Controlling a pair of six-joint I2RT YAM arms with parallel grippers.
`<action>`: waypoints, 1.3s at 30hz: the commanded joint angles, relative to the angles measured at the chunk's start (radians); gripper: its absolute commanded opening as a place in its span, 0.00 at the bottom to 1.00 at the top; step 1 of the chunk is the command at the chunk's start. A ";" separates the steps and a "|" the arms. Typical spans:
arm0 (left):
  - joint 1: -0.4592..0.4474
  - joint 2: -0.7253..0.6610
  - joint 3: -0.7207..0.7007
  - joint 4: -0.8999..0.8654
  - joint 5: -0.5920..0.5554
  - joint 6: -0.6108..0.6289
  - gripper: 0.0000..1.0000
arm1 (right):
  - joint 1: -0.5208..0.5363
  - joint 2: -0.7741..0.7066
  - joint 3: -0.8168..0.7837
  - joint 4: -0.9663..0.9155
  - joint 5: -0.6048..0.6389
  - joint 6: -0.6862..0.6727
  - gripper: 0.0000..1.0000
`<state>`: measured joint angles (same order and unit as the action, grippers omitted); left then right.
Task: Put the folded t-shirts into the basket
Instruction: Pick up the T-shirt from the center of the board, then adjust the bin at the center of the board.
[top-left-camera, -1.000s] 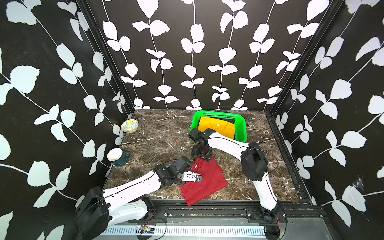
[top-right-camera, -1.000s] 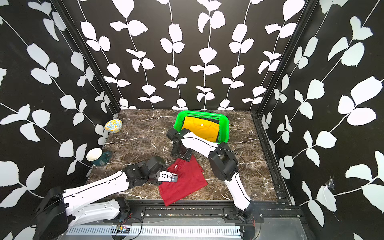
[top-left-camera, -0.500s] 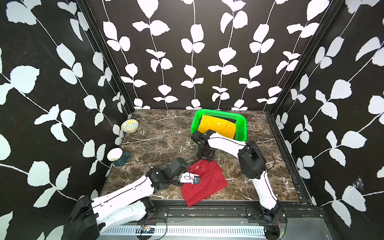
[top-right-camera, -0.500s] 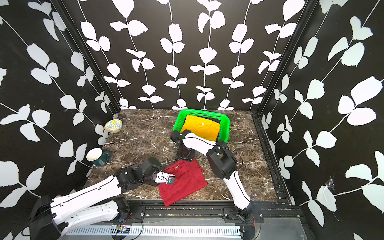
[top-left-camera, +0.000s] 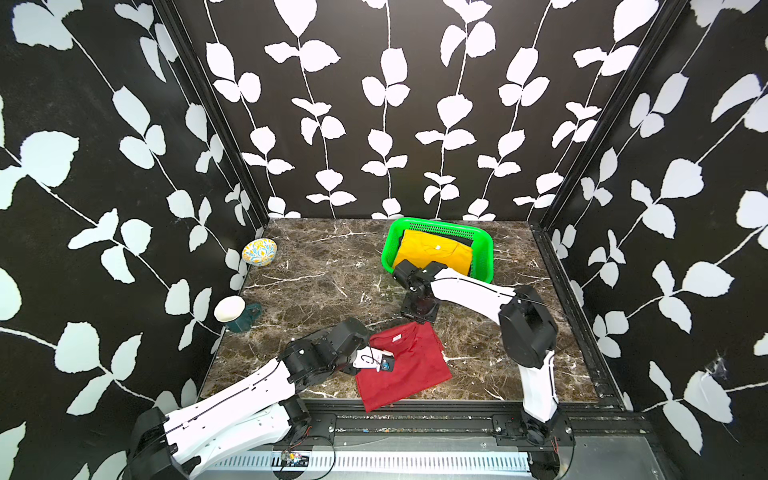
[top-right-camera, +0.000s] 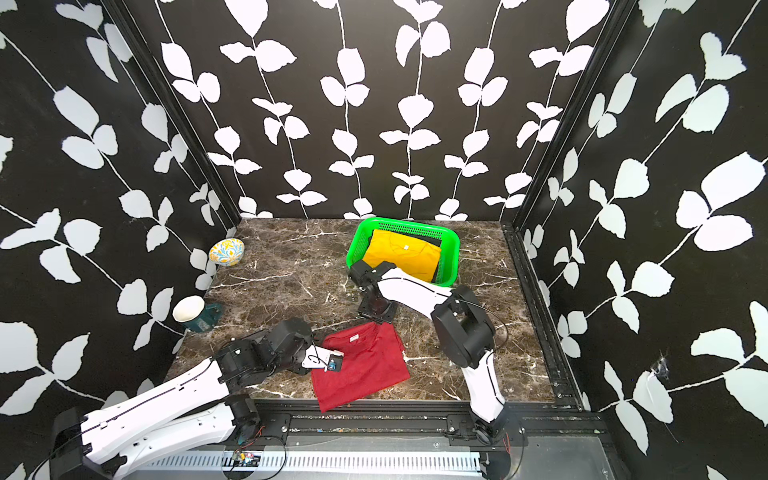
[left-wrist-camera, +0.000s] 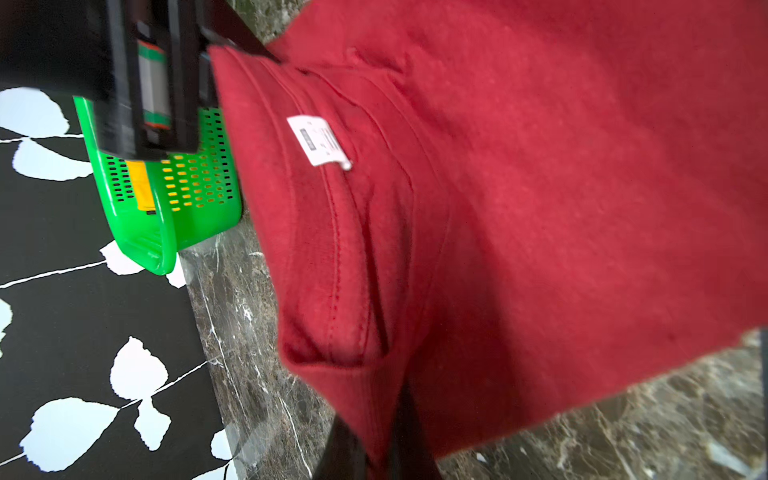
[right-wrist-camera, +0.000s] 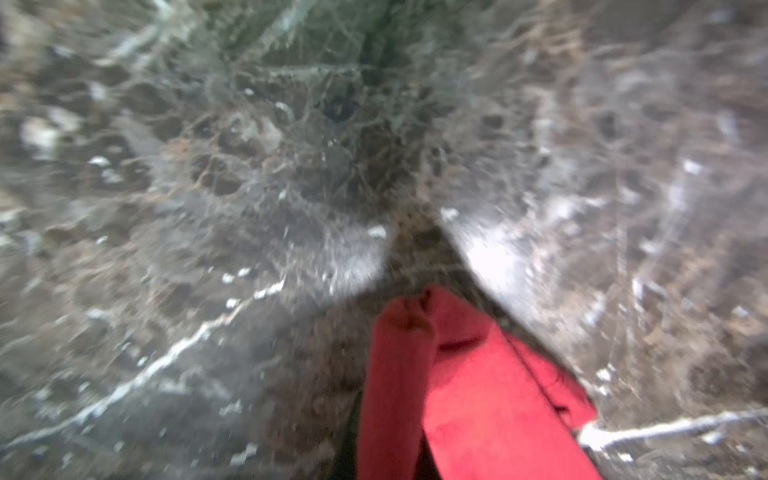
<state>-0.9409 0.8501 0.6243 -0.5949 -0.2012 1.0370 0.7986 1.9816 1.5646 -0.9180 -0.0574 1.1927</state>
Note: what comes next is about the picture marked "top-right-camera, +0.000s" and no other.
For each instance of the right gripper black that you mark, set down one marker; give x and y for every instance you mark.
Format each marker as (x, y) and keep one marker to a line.
(364, 311)

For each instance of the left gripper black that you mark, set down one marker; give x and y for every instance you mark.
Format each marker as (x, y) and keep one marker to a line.
(301, 369)

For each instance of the red t-shirt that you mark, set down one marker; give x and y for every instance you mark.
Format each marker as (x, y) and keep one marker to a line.
(373, 360)

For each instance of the yellow t-shirt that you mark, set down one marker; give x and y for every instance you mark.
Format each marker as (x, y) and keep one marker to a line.
(414, 256)

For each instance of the green plastic basket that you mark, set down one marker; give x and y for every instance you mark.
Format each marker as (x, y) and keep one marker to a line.
(449, 260)

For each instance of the black t-shirt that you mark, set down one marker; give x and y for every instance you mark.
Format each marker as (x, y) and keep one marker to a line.
(437, 241)

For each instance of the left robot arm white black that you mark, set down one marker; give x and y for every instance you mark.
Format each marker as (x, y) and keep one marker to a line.
(205, 405)

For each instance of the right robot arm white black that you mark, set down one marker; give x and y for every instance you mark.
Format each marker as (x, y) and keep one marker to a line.
(463, 327)

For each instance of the dark green mug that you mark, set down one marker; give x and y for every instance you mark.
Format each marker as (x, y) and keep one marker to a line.
(196, 315)

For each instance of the yellow blue patterned bowl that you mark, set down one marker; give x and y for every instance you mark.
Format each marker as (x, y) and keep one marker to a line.
(227, 252)

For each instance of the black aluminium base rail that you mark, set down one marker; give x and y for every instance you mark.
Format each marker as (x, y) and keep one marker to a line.
(449, 419)

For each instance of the white perforated cable duct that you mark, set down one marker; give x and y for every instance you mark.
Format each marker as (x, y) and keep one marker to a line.
(406, 463)

